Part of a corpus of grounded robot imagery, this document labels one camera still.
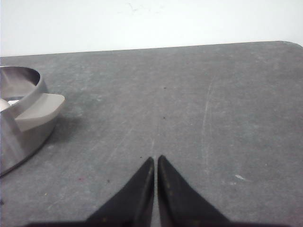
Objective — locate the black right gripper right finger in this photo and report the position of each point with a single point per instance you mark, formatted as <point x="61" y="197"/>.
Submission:
<point x="180" y="205"/>

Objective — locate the stainless steel steamer pot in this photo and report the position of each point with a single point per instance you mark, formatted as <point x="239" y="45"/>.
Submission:
<point x="31" y="117"/>

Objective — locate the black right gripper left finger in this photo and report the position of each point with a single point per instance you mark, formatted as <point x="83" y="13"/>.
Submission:
<point x="132" y="205"/>

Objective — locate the panda bun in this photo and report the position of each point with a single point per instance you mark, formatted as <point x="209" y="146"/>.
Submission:
<point x="4" y="105"/>

